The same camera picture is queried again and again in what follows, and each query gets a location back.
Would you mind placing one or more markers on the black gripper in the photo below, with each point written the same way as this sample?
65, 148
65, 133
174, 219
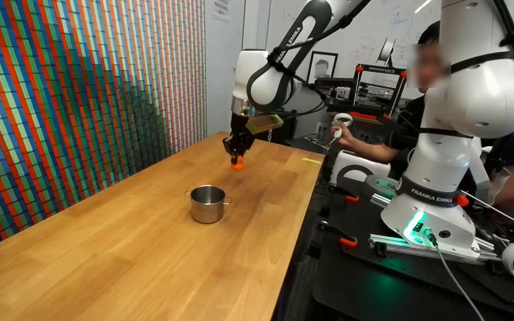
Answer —
242, 128

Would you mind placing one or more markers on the white VR controller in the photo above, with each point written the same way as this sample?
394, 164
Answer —
342, 119

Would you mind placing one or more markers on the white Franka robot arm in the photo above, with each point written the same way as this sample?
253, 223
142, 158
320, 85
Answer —
483, 94

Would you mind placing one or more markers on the person's right forearm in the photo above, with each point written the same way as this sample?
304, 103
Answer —
379, 150

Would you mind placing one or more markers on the person's left forearm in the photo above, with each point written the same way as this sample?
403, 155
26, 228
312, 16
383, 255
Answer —
510, 187

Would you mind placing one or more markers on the small steel pot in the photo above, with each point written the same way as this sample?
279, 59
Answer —
208, 203

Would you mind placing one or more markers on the person's right hand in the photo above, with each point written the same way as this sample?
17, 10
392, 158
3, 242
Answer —
349, 137

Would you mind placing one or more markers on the black carry case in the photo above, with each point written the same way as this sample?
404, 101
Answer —
287, 126

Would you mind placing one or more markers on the black framed portrait picture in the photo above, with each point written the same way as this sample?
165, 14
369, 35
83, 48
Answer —
322, 66

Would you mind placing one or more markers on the orange black 3D printer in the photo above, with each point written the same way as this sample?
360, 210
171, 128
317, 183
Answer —
381, 85

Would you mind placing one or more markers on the grey filament spool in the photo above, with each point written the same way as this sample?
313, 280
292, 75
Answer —
386, 50

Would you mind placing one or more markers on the whiteboard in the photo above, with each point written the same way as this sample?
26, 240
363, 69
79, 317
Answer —
388, 26

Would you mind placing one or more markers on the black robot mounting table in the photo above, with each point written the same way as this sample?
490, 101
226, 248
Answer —
388, 285

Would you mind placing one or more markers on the orange knob on robot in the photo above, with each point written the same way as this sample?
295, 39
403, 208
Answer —
463, 199

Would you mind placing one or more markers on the gold wrist camera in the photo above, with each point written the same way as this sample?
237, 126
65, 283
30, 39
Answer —
265, 123

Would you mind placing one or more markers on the paper sheet on wall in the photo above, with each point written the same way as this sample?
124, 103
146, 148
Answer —
222, 9

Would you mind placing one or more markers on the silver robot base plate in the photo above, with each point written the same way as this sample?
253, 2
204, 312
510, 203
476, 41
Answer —
401, 242

